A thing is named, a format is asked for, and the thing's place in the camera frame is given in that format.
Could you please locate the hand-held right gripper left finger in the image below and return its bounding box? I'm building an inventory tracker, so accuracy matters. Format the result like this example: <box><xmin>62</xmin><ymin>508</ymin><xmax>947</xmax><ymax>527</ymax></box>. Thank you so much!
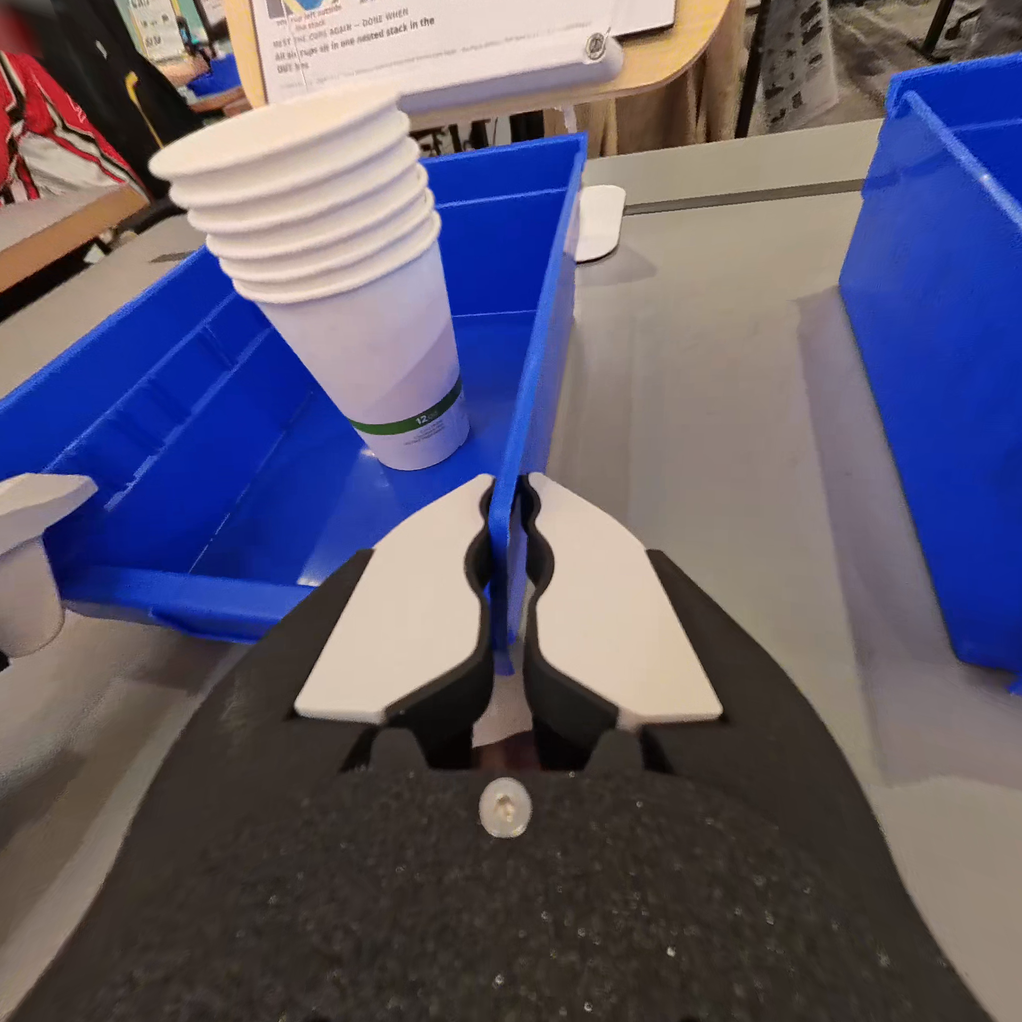
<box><xmin>294</xmin><ymin>473</ymin><xmax>498</xmax><ymax>771</ymax></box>

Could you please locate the printed paper sheet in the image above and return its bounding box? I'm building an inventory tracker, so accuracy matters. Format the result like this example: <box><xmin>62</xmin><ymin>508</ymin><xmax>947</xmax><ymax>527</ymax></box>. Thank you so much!
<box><xmin>759</xmin><ymin>0</ymin><xmax>841</xmax><ymax>133</ymax></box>

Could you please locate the black jacket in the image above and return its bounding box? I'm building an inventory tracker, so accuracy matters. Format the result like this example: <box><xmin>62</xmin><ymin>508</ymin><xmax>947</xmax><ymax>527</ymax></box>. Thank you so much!
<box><xmin>40</xmin><ymin>0</ymin><xmax>204</xmax><ymax>153</ymax></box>

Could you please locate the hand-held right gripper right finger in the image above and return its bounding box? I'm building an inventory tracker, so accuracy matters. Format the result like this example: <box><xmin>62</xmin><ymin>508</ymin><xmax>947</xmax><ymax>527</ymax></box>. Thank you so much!
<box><xmin>517</xmin><ymin>473</ymin><xmax>725</xmax><ymax>772</ymax></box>

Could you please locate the stack of nested white cups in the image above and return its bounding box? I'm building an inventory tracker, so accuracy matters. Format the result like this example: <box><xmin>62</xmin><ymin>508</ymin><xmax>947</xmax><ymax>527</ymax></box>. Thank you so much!
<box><xmin>147</xmin><ymin>84</ymin><xmax>472</xmax><ymax>472</ymax></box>

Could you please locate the beige cloth cover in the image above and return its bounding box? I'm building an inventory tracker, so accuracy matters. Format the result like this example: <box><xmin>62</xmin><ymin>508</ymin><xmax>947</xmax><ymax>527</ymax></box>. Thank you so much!
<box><xmin>543</xmin><ymin>24</ymin><xmax>752</xmax><ymax>161</ymax></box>

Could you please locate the printed instruction sheet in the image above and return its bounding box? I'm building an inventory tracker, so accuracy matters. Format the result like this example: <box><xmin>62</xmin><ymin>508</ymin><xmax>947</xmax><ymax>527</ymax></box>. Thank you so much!
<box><xmin>254</xmin><ymin>0</ymin><xmax>680</xmax><ymax>103</ymax></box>

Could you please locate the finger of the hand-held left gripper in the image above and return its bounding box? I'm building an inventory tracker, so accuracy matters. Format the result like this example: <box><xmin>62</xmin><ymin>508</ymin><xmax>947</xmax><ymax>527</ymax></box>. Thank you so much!
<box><xmin>0</xmin><ymin>473</ymin><xmax>99</xmax><ymax>658</ymax></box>

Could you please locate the wooden display board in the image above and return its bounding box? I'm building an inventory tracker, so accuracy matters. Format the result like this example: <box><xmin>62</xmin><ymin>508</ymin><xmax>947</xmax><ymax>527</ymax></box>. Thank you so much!
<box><xmin>226</xmin><ymin>0</ymin><xmax>734</xmax><ymax>113</ymax></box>

